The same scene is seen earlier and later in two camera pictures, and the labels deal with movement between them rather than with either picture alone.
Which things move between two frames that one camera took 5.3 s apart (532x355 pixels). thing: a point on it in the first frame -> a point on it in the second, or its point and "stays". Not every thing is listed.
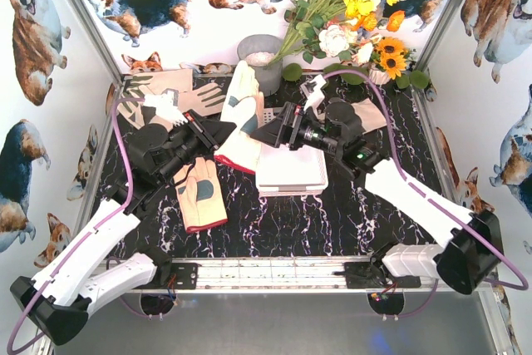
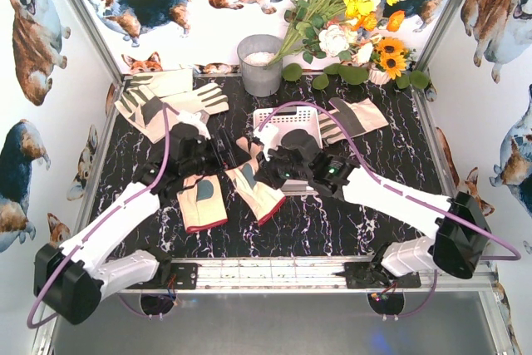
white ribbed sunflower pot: [378, 76] stays
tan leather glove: [243, 107] -> [257, 202]
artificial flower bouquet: [339, 7] stays
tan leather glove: [202, 195] stays
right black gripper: [287, 130] -> [266, 162]
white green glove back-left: [181, 80] stays
